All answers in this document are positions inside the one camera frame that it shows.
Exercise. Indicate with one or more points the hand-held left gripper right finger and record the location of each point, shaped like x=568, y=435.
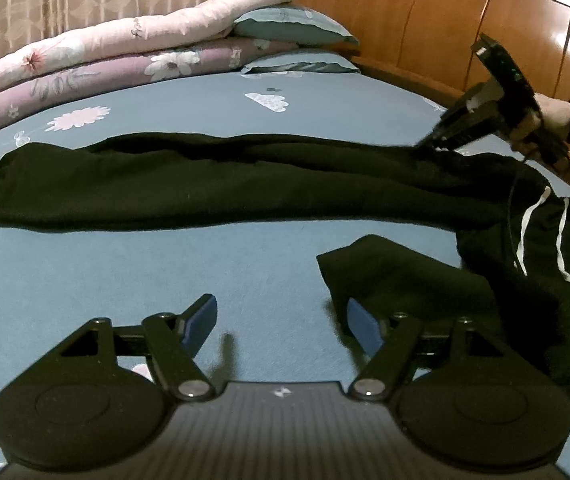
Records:
x=365, y=326

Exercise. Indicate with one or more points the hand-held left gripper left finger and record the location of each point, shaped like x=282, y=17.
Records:
x=200, y=321

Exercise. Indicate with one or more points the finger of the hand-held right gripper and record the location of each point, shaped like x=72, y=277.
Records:
x=465, y=136
x=467, y=107

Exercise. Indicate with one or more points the black pants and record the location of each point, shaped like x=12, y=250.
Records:
x=240, y=185

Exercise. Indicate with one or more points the person's right hand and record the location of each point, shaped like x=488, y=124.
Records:
x=555, y=115

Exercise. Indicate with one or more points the wooden headboard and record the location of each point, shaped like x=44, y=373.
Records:
x=440, y=15

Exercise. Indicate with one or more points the bed with blue floral sheet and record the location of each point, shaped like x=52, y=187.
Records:
x=115, y=270

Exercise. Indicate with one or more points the blue pillow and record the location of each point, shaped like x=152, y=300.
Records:
x=305, y=66
x=290, y=25

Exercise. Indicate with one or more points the pink floral quilt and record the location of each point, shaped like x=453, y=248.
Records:
x=140, y=30

